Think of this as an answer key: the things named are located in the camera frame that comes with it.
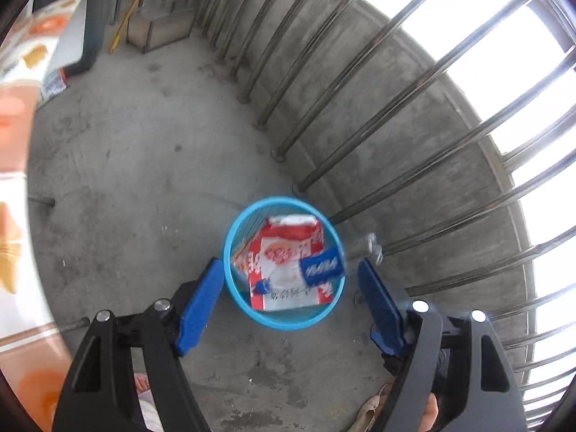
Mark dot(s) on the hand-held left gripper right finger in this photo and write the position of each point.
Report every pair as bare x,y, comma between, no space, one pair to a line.
382,306

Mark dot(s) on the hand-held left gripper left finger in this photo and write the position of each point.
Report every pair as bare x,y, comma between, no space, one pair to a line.
198,306

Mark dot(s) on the clear bottle with blue label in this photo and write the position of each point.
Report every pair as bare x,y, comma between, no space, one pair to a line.
321,267

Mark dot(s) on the red wrapper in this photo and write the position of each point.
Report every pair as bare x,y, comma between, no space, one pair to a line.
245,252

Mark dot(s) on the blue plastic waste basket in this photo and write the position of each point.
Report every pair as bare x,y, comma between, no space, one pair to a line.
288,321

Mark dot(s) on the red white snack packet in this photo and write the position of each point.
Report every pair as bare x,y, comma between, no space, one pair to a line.
279,252

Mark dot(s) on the person's left foot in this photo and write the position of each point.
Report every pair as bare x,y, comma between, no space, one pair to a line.
143,382

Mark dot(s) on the person's foot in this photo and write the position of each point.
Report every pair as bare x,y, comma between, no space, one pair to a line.
373,409
143,382

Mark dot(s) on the person's right foot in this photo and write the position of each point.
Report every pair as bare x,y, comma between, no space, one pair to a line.
373,409

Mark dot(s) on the orange patterned tablecloth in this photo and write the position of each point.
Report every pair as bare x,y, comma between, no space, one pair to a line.
18,243

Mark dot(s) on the metal balcony railing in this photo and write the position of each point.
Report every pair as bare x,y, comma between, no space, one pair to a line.
405,81

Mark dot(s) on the blue printed packet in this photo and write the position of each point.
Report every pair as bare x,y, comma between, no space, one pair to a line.
54,84

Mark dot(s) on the grey concrete box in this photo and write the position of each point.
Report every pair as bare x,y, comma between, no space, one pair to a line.
157,24

